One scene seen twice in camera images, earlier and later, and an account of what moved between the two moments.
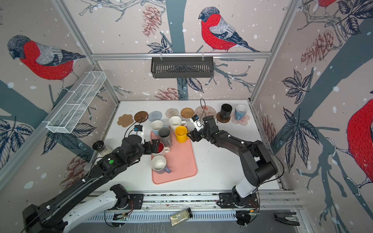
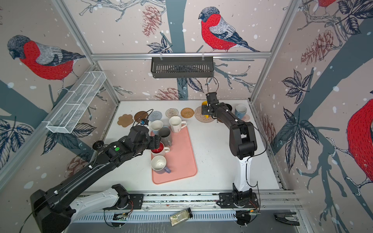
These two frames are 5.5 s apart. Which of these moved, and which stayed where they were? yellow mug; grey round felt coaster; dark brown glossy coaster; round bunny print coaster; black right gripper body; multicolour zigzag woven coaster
Moved: yellow mug; black right gripper body
Stayed: multicolour zigzag woven coaster; dark brown glossy coaster; grey round felt coaster; round bunny print coaster
